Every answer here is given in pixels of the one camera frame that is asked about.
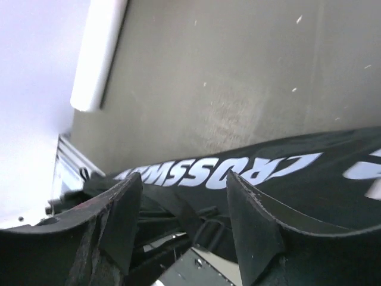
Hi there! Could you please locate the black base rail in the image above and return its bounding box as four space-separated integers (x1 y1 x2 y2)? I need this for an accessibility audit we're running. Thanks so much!
124 234 242 285

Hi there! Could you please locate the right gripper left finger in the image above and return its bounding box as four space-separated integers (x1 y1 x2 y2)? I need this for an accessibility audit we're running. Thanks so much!
1 173 143 285

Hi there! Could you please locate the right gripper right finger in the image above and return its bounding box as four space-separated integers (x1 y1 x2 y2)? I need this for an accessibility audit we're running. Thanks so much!
227 172 380 285

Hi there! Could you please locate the white shuttlecock tube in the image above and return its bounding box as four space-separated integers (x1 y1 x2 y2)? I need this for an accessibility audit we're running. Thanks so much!
70 0 128 112

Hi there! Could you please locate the black racket bag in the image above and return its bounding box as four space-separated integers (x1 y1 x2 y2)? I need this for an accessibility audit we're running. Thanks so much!
80 126 381 266

